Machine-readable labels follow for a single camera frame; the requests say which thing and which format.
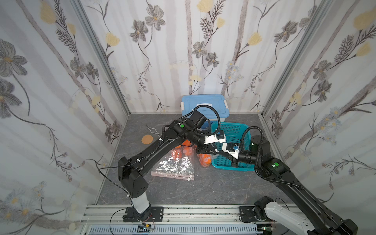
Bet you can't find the orange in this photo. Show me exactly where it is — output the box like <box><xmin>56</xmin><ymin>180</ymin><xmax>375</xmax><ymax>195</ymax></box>
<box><xmin>198</xmin><ymin>154</ymin><xmax>212</xmax><ymax>167</ymax></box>
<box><xmin>171</xmin><ymin>149</ymin><xmax>183</xmax><ymax>161</ymax></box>
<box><xmin>181</xmin><ymin>140</ymin><xmax>194</xmax><ymax>156</ymax></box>

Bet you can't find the clear zip-top bag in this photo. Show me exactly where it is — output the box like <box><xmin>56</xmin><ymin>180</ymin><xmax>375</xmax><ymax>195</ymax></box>
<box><xmin>151</xmin><ymin>145</ymin><xmax>195</xmax><ymax>181</ymax></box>
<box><xmin>196</xmin><ymin>147</ymin><xmax>212</xmax><ymax>167</ymax></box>

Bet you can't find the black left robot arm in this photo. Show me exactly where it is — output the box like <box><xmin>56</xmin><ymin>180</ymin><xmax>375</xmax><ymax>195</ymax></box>
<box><xmin>117</xmin><ymin>105</ymin><xmax>221</xmax><ymax>220</ymax></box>

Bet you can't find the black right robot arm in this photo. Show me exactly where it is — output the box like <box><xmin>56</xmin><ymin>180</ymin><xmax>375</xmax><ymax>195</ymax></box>
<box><xmin>221</xmin><ymin>127</ymin><xmax>358</xmax><ymax>235</ymax></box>

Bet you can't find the teal plastic basket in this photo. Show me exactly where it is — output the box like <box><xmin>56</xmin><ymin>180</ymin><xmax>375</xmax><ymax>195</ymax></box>
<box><xmin>211</xmin><ymin>122</ymin><xmax>254</xmax><ymax>172</ymax></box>

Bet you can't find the blue lidded storage box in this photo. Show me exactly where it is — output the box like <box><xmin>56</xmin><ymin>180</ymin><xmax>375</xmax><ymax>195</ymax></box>
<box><xmin>181</xmin><ymin>93</ymin><xmax>230</xmax><ymax>130</ymax></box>

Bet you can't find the round cork coaster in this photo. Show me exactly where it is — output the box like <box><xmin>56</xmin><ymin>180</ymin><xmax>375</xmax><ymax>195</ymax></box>
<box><xmin>142</xmin><ymin>135</ymin><xmax>154</xmax><ymax>145</ymax></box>

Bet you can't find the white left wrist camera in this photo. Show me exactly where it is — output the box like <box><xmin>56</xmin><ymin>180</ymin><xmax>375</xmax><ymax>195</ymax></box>
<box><xmin>204</xmin><ymin>130</ymin><xmax>226</xmax><ymax>145</ymax></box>

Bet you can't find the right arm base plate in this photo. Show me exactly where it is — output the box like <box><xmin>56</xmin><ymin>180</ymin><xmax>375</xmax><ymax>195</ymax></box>
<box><xmin>239</xmin><ymin>206</ymin><xmax>271</xmax><ymax>223</ymax></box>

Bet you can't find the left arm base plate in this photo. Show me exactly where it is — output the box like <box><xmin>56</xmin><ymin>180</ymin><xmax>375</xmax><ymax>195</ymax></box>
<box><xmin>122</xmin><ymin>206</ymin><xmax>164</xmax><ymax>222</ymax></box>

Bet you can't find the aluminium mounting rail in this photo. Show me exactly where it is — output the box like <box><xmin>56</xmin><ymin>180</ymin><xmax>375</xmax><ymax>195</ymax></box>
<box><xmin>78</xmin><ymin>205</ymin><xmax>293</xmax><ymax>235</ymax></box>

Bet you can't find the white slotted cable duct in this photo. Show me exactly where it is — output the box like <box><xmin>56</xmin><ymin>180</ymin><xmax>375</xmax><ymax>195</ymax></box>
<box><xmin>87</xmin><ymin>224</ymin><xmax>262</xmax><ymax>235</ymax></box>

